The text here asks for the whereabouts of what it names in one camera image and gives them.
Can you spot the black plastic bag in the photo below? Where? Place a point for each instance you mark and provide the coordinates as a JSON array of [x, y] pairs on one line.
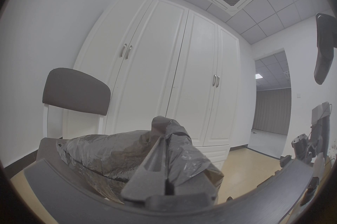
[[105, 154]]

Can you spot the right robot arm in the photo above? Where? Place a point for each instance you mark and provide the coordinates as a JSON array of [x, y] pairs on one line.
[[301, 144]]

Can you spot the grey curtain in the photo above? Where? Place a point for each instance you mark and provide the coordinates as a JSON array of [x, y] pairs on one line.
[[272, 109]]

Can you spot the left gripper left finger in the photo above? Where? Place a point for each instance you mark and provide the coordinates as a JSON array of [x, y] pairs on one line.
[[150, 178]]

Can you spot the white wardrobe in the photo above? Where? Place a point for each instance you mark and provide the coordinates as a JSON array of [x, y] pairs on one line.
[[158, 59]]

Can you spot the white chair with grey cushions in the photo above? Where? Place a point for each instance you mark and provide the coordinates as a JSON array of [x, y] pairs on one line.
[[76, 91]]

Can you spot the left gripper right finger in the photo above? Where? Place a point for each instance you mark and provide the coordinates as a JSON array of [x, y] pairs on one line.
[[194, 190]]

